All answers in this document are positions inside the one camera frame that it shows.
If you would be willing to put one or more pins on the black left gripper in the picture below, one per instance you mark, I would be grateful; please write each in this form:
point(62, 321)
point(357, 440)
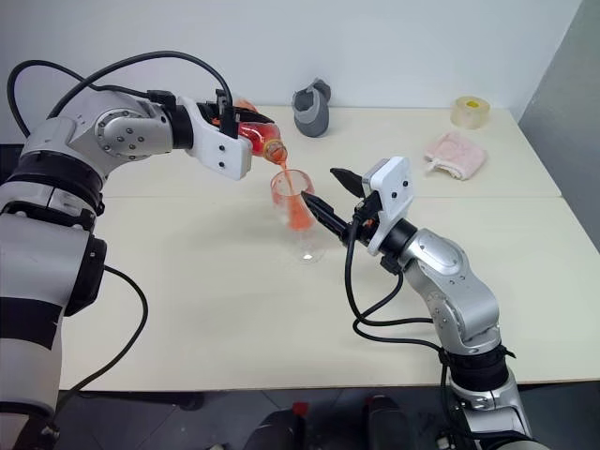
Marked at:
point(206, 110)

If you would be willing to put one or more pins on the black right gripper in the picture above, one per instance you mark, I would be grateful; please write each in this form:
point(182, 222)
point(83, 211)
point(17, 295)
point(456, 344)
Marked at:
point(368, 206)

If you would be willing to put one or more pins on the clear bottle with red drink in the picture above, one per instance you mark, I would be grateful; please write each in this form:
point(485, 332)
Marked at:
point(255, 136)

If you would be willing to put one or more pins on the clear wine glass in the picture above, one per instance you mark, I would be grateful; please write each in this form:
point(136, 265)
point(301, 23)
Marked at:
point(300, 220)

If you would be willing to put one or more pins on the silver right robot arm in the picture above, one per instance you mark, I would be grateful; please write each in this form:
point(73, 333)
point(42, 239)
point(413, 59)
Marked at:
point(440, 253)

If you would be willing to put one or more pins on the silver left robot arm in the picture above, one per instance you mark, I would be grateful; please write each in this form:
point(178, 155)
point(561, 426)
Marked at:
point(122, 136)

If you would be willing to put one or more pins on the grey fabric cap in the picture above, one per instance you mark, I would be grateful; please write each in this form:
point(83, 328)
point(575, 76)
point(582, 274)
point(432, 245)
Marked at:
point(311, 122)

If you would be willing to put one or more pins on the pink folded towel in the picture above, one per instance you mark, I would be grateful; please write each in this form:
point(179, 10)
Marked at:
point(457, 154)

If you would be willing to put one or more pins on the clear tape roll yellow core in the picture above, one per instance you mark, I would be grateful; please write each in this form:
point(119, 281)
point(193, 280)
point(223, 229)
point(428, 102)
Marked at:
point(471, 117)

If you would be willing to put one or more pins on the dark rounded shape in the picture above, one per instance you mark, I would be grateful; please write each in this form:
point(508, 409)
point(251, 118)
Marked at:
point(276, 433)

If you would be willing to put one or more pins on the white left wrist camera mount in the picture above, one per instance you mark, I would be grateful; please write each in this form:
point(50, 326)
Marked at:
point(206, 136)

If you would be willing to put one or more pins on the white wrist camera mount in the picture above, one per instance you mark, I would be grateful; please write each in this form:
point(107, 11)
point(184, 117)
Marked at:
point(394, 187)
point(206, 136)

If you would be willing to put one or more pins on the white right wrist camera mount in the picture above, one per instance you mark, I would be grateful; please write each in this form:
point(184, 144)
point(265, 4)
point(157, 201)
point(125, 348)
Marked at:
point(394, 187)

